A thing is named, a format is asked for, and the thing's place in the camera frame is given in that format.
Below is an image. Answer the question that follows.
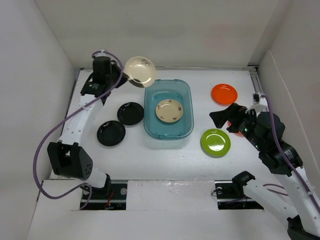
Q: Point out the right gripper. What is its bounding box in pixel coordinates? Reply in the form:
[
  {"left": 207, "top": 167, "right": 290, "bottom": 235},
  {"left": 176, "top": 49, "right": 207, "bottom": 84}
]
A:
[{"left": 209, "top": 101, "right": 265, "bottom": 151}]

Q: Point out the beige plate with black brushstroke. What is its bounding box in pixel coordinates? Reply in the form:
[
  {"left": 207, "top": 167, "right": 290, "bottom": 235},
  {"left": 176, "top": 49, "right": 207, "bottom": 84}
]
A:
[{"left": 124, "top": 56, "right": 157, "bottom": 88}]

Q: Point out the green plate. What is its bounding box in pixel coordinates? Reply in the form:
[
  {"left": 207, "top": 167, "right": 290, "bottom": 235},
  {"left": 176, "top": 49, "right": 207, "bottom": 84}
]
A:
[{"left": 200, "top": 128, "right": 231, "bottom": 158}]

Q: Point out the beige plate with small motifs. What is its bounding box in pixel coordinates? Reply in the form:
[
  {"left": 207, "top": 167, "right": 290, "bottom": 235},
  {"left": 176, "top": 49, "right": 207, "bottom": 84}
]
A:
[{"left": 155, "top": 99, "right": 184, "bottom": 123}]

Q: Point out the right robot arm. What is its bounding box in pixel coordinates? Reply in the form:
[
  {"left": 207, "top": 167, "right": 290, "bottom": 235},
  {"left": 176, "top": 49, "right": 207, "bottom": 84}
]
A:
[{"left": 209, "top": 103, "right": 320, "bottom": 240}]

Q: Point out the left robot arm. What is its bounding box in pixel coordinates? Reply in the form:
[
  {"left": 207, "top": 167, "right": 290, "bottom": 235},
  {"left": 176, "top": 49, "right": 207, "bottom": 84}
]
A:
[{"left": 47, "top": 52, "right": 128, "bottom": 199}]

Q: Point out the black plate near bin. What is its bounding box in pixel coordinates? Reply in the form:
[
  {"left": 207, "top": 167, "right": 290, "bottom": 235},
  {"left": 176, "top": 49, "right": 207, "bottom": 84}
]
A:
[{"left": 117, "top": 102, "right": 144, "bottom": 126}]

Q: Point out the teal transparent plastic bin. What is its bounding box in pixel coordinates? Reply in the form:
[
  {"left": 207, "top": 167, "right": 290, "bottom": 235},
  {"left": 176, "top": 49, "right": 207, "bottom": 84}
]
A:
[{"left": 143, "top": 79, "right": 194, "bottom": 141}]

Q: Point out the orange plate far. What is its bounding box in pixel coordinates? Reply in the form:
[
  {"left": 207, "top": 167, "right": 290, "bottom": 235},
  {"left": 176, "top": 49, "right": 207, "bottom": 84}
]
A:
[{"left": 211, "top": 83, "right": 238, "bottom": 105}]

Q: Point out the orange plate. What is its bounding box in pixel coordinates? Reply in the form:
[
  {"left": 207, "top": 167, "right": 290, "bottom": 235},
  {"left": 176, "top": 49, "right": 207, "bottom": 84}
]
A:
[
  {"left": 226, "top": 121, "right": 243, "bottom": 137},
  {"left": 211, "top": 83, "right": 238, "bottom": 105}
]

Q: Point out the orange plate near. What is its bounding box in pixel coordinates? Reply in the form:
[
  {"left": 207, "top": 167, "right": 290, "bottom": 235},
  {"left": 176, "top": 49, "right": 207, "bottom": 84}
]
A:
[{"left": 226, "top": 121, "right": 243, "bottom": 137}]

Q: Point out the black plate front left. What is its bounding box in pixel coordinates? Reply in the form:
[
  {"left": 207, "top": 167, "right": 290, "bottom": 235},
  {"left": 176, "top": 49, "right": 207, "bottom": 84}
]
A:
[{"left": 96, "top": 120, "right": 126, "bottom": 147}]

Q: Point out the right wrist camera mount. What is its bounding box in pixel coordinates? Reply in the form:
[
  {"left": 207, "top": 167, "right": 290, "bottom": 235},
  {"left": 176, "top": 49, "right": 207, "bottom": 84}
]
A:
[{"left": 245, "top": 92, "right": 269, "bottom": 114}]

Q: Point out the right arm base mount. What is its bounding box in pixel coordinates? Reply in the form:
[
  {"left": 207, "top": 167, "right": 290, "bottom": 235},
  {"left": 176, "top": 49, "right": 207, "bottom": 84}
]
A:
[{"left": 211, "top": 180, "right": 264, "bottom": 210}]

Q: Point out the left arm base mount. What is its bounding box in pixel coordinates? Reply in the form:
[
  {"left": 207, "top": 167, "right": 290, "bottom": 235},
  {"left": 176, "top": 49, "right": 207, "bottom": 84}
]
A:
[{"left": 79, "top": 180, "right": 128, "bottom": 211}]

